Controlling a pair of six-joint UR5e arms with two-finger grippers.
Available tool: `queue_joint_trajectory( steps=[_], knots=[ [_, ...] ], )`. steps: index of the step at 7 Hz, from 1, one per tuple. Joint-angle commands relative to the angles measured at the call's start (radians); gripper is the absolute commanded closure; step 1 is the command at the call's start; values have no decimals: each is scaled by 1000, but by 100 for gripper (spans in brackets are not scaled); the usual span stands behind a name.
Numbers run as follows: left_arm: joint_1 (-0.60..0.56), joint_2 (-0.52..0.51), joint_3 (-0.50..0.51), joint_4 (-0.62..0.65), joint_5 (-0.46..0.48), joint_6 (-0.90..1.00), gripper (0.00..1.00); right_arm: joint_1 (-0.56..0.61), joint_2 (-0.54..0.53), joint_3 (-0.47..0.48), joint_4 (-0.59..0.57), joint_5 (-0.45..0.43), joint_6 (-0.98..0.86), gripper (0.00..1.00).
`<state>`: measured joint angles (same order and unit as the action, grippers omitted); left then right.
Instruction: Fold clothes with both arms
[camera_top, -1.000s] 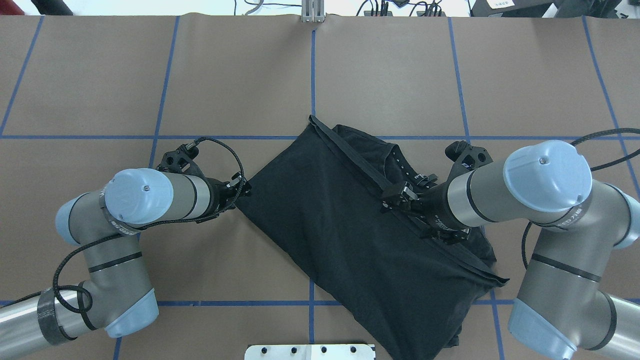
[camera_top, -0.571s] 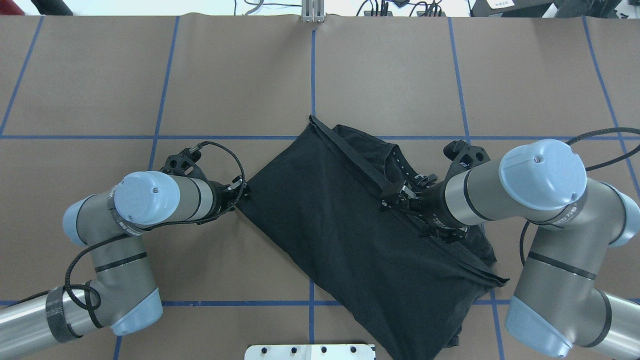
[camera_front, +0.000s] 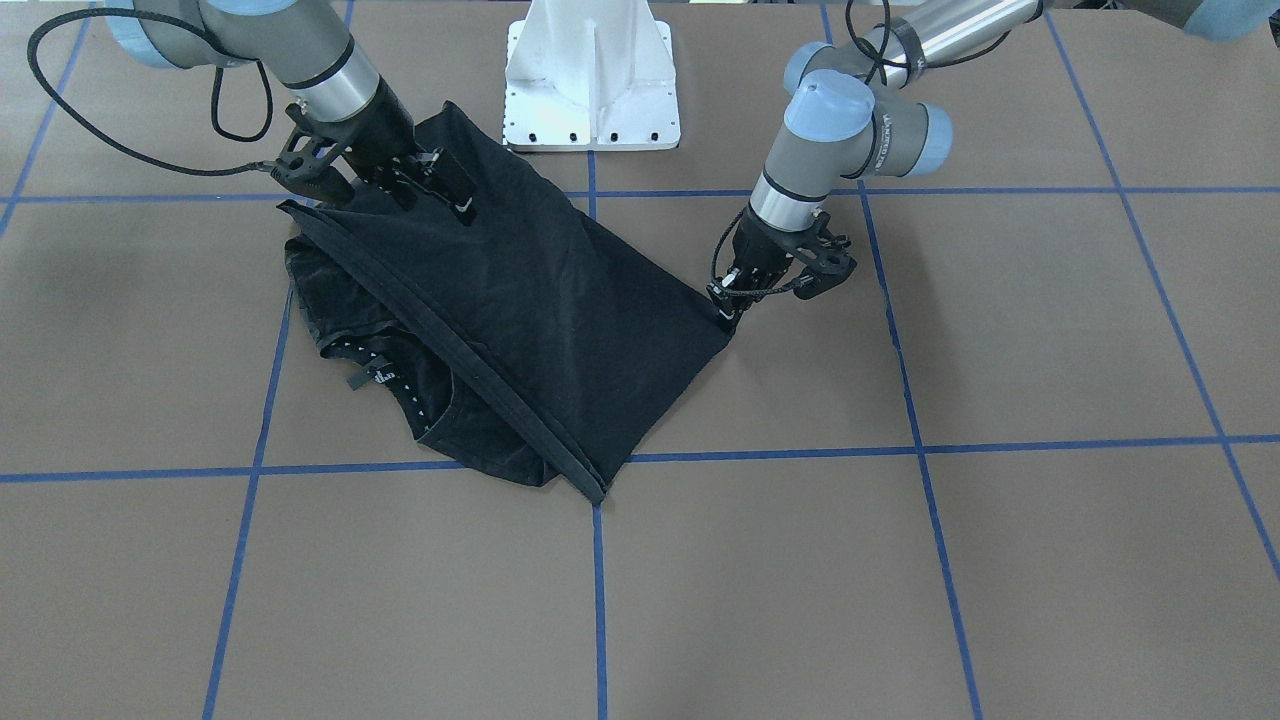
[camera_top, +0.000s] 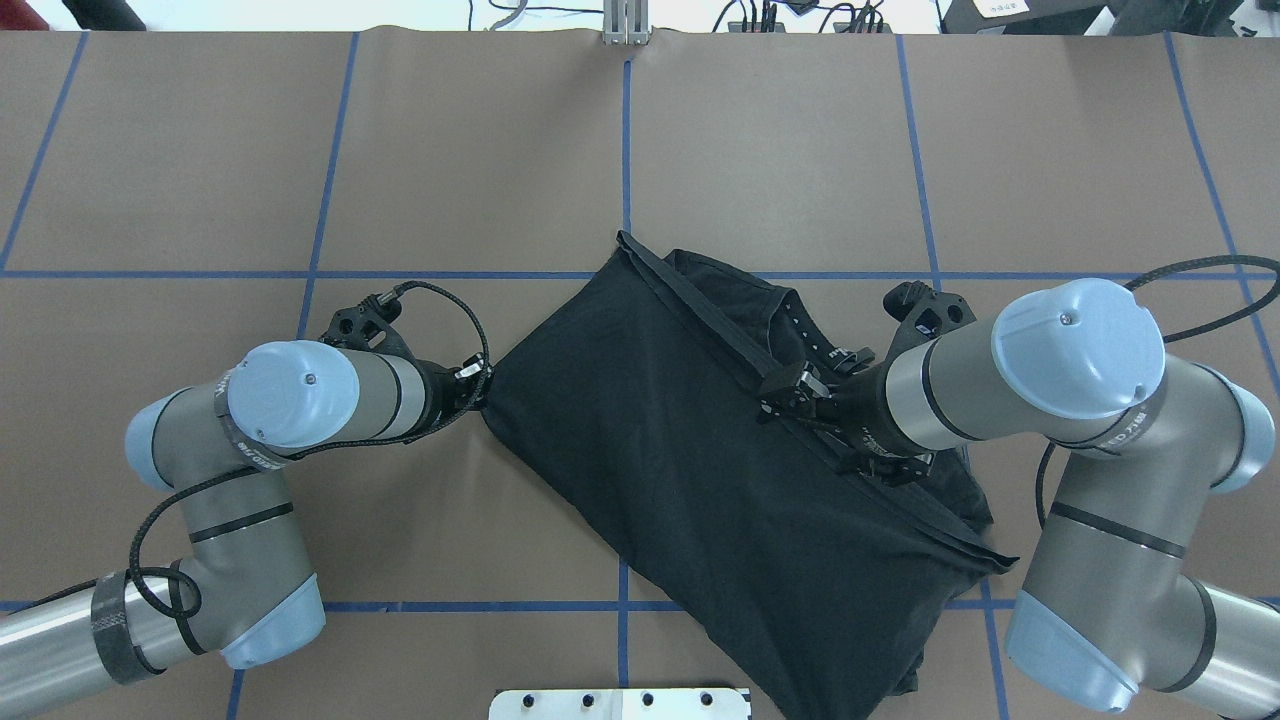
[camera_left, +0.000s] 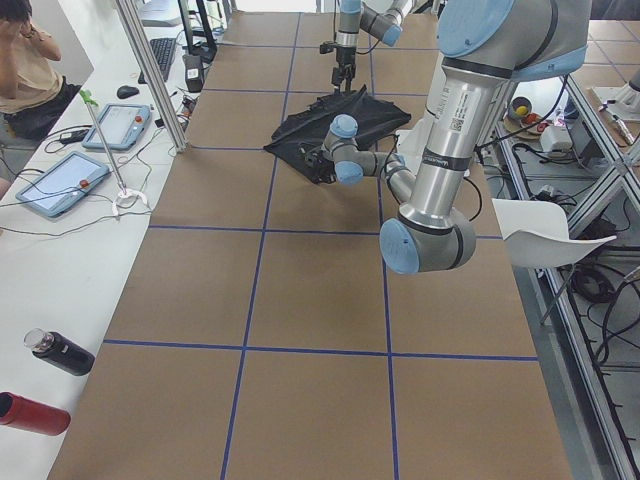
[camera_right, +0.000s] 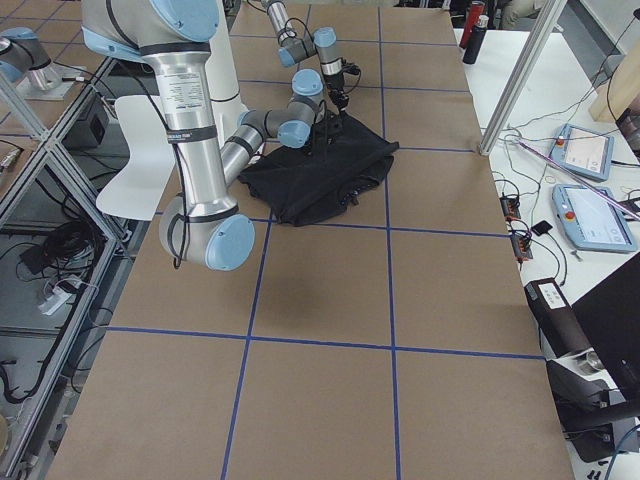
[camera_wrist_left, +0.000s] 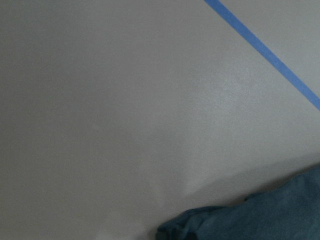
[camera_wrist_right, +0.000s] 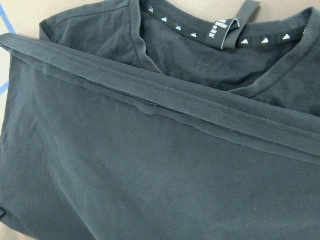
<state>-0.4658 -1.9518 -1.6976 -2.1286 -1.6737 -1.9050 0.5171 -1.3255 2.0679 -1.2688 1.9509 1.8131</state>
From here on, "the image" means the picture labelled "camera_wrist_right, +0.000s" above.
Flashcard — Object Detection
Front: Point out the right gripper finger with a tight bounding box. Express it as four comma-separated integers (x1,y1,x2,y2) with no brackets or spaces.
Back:
0,207,8,222

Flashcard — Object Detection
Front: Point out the black graphic t-shirt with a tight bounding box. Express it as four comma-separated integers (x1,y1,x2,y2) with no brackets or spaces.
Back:
0,0,320,240

